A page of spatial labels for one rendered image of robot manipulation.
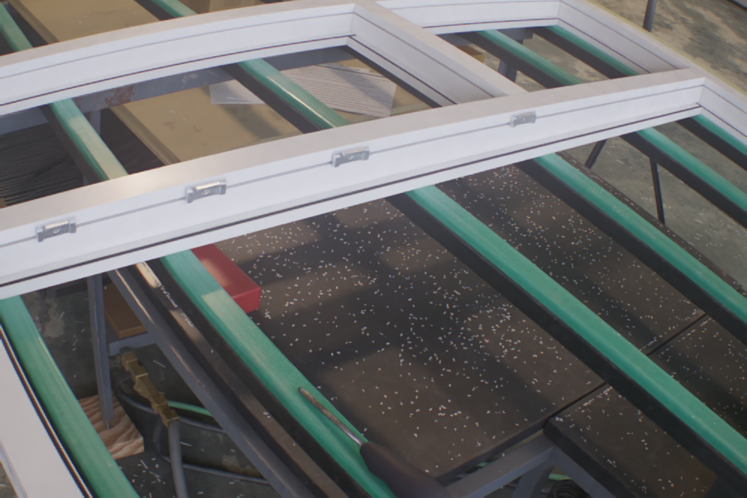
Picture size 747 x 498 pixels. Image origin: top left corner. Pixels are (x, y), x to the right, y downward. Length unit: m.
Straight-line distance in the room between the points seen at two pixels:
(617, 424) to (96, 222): 0.79
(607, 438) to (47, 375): 0.80
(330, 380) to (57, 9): 1.44
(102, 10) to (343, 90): 0.76
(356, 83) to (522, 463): 1.01
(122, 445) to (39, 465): 1.21
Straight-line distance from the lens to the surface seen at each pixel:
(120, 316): 1.78
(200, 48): 1.41
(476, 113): 1.21
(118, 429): 1.89
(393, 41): 1.48
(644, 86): 1.53
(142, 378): 1.71
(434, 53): 1.41
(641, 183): 3.36
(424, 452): 1.18
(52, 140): 2.34
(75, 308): 2.28
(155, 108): 1.79
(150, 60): 1.38
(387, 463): 0.74
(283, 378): 0.84
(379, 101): 1.89
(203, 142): 1.67
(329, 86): 1.92
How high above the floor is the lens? 1.44
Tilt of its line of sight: 32 degrees down
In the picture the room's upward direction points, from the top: 9 degrees clockwise
